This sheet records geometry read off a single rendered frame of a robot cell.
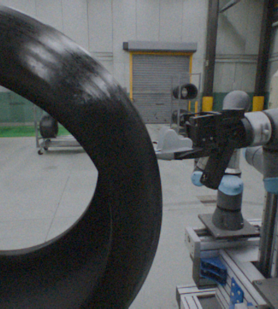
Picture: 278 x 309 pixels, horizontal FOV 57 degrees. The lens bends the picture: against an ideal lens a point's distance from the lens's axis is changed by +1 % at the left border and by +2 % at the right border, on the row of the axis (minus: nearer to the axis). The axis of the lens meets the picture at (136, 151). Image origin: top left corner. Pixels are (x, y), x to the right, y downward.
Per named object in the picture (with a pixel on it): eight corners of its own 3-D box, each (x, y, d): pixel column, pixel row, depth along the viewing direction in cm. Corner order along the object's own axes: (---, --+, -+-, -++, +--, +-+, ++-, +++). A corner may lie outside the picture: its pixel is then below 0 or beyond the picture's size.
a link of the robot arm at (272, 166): (285, 179, 66) (284, 137, 64) (309, 196, 55) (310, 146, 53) (252, 181, 67) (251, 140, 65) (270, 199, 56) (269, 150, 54)
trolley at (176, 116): (197, 139, 761) (201, 72, 718) (177, 140, 758) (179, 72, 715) (187, 133, 891) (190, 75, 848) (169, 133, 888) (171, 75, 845)
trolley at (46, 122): (96, 154, 578) (92, 65, 535) (35, 155, 564) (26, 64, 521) (97, 148, 639) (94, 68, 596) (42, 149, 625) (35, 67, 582)
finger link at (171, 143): (143, 131, 50) (187, 124, 52) (146, 160, 51) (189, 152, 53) (147, 134, 47) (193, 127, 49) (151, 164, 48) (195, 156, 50)
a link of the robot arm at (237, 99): (259, 96, 107) (205, 192, 122) (255, 96, 117) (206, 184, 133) (232, 86, 109) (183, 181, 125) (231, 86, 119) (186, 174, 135)
